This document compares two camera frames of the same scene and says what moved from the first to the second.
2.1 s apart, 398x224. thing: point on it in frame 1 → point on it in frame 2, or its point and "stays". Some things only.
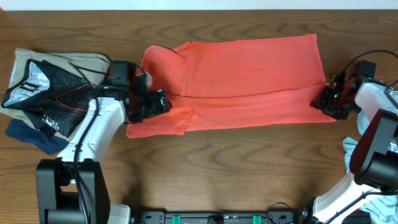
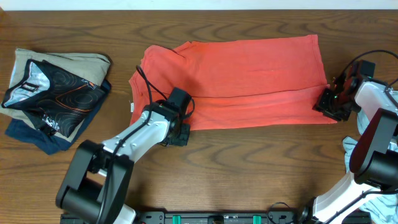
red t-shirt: (217, 83) stays
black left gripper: (155, 108) → (183, 141)
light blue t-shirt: (382, 210) stays
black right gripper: (321, 103) stays
